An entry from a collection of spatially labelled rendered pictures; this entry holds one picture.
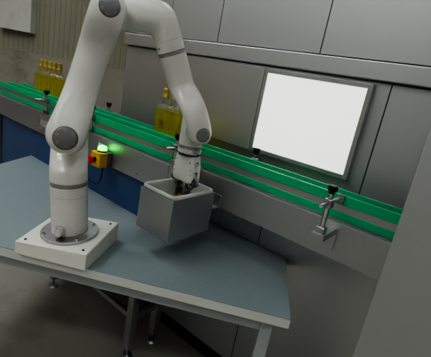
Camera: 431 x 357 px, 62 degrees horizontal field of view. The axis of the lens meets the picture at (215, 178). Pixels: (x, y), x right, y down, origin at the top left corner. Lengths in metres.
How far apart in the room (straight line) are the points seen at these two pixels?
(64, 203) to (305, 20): 1.09
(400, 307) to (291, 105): 0.80
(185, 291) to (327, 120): 0.78
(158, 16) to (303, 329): 1.30
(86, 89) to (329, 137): 0.84
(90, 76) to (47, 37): 4.24
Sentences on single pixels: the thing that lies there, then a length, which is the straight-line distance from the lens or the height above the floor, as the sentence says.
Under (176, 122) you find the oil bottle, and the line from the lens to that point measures 1.60.
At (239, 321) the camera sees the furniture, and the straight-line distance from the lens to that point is 1.27.
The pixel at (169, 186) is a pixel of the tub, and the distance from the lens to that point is 1.40.
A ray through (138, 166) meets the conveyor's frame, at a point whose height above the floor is 0.98.
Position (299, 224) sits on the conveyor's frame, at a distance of 1.26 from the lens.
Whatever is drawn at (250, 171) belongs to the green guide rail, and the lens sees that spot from 1.34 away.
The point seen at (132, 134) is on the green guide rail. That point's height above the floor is 1.11.
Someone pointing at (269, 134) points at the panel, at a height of 1.24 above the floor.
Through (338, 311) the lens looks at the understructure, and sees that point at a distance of 1.55.
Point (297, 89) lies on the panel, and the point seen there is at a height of 1.43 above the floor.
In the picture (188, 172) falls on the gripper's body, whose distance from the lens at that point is 1.26.
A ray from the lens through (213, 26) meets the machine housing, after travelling 1.76.
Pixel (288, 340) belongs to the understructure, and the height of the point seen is 0.40.
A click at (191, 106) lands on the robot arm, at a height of 1.31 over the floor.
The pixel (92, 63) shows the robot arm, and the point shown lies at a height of 1.39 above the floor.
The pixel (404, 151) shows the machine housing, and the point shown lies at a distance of 1.34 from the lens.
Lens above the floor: 1.41
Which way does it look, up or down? 15 degrees down
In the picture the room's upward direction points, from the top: 11 degrees clockwise
